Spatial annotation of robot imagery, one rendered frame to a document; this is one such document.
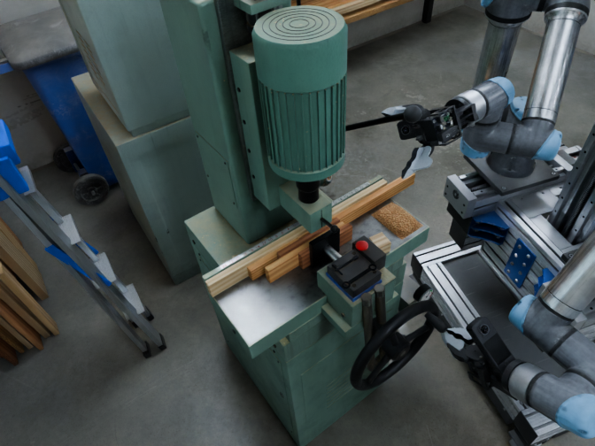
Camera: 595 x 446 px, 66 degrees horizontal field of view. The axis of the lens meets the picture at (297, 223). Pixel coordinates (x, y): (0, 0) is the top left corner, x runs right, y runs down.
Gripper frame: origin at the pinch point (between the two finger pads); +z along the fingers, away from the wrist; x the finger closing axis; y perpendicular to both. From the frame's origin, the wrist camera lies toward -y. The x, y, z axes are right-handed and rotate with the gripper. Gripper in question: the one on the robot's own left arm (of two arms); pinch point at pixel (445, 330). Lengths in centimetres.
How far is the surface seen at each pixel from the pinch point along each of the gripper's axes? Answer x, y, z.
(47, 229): -72, -49, 81
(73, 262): -72, -34, 91
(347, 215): 1.7, -24.5, 31.4
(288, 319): -29.4, -15.1, 17.8
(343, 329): -19.2, -7.8, 12.1
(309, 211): -12.2, -35.3, 21.6
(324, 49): -8, -70, -3
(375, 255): -5.3, -21.7, 10.2
